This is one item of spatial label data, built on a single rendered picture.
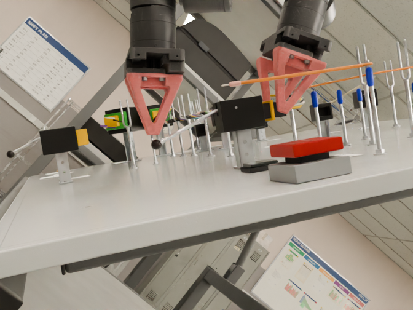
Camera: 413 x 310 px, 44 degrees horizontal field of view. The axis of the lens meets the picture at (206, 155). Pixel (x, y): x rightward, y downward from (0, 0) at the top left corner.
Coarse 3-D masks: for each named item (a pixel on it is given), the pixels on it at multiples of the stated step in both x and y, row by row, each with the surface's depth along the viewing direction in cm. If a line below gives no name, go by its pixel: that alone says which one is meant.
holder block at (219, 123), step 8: (256, 96) 65; (216, 104) 66; (224, 104) 64; (232, 104) 64; (240, 104) 65; (248, 104) 65; (256, 104) 65; (224, 112) 64; (232, 112) 64; (240, 112) 65; (248, 112) 65; (256, 112) 65; (216, 120) 67; (224, 120) 64; (232, 120) 64; (240, 120) 65; (248, 120) 65; (256, 120) 65; (264, 120) 65; (216, 128) 68; (224, 128) 64; (232, 128) 64; (240, 128) 65; (248, 128) 65
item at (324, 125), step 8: (320, 104) 95; (328, 104) 95; (312, 112) 97; (320, 112) 97; (328, 112) 96; (312, 120) 98; (320, 120) 95; (328, 120) 96; (328, 128) 96; (328, 136) 97
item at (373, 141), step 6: (366, 66) 71; (360, 72) 73; (360, 78) 73; (366, 84) 72; (366, 90) 72; (366, 96) 72; (366, 102) 72; (366, 108) 72; (372, 126) 72; (372, 132) 72; (372, 138) 72; (372, 144) 72
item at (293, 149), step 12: (276, 144) 48; (288, 144) 45; (300, 144) 44; (312, 144) 44; (324, 144) 45; (336, 144) 45; (276, 156) 47; (288, 156) 45; (300, 156) 44; (312, 156) 46; (324, 156) 46
